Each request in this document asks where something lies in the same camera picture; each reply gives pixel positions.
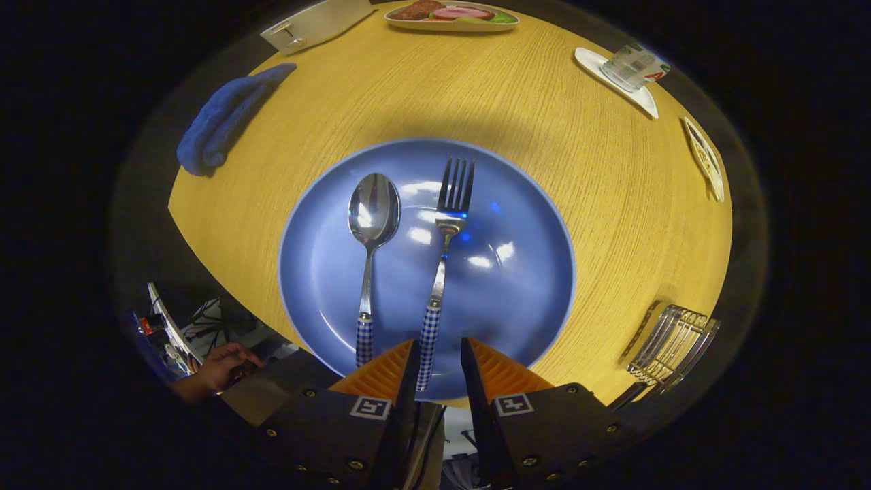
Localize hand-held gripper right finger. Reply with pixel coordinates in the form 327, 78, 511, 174
461, 337, 638, 490

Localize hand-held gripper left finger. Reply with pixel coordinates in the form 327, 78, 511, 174
255, 338, 423, 490

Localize fork with blue checked handle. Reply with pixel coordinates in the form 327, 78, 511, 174
416, 158, 476, 392

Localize spoon with blue checked handle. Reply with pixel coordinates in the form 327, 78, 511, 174
348, 172, 401, 369

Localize person's khaki trousers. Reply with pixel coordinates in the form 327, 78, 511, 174
219, 348, 341, 427

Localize blue round plate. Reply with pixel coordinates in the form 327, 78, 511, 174
277, 138, 577, 402

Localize white power strip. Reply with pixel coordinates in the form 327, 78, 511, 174
147, 282, 205, 366

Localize blue folded cloth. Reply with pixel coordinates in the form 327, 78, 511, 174
176, 63, 298, 178

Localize white divided seasoning dish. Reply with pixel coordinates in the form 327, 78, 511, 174
683, 116, 726, 203

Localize white square coaster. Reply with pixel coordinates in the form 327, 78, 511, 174
574, 47, 659, 120

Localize white drink bottle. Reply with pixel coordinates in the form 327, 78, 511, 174
600, 42, 672, 93

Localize white toaster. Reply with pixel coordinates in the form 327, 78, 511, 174
260, 0, 375, 56

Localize white plate of food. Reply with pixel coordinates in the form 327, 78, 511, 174
384, 0, 520, 33

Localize metal wire cutlery holder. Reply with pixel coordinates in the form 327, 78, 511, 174
626, 304, 722, 387

